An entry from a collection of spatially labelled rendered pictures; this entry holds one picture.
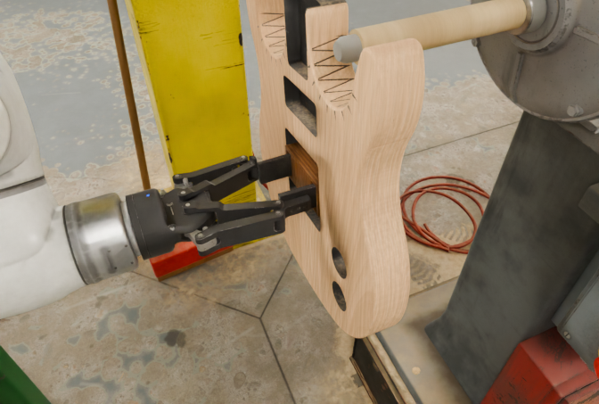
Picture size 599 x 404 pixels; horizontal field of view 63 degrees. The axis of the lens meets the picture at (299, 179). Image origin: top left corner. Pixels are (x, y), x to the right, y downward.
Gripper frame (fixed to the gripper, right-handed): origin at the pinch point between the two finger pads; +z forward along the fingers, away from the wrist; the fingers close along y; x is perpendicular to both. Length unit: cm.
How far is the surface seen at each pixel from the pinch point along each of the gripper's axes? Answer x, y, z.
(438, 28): 19.5, 9.7, 11.0
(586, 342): -13.8, 26.0, 23.4
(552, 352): -46, 12, 43
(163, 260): -81, -86, -19
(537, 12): 19.3, 10.5, 22.0
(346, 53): 18.9, 9.3, 1.7
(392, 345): -74, -19, 30
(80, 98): -71, -217, -38
